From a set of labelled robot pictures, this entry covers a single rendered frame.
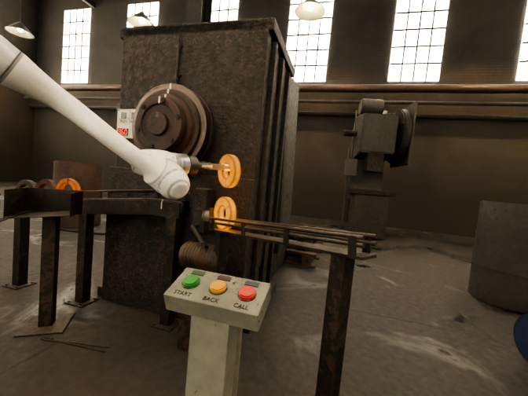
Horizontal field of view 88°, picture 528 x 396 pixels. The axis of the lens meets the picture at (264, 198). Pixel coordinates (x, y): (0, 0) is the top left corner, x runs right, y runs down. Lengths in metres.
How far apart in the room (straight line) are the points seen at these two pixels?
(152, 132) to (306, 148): 6.24
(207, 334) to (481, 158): 7.72
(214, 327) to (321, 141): 7.01
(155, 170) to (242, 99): 0.84
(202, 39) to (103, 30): 9.99
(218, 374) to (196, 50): 1.62
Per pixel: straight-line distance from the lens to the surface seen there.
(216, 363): 0.75
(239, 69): 1.69
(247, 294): 0.67
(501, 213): 3.04
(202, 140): 1.50
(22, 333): 1.92
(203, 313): 0.70
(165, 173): 0.93
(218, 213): 1.30
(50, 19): 13.64
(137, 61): 2.06
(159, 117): 1.55
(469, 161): 7.98
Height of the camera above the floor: 0.87
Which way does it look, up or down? 4 degrees down
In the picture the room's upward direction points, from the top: 5 degrees clockwise
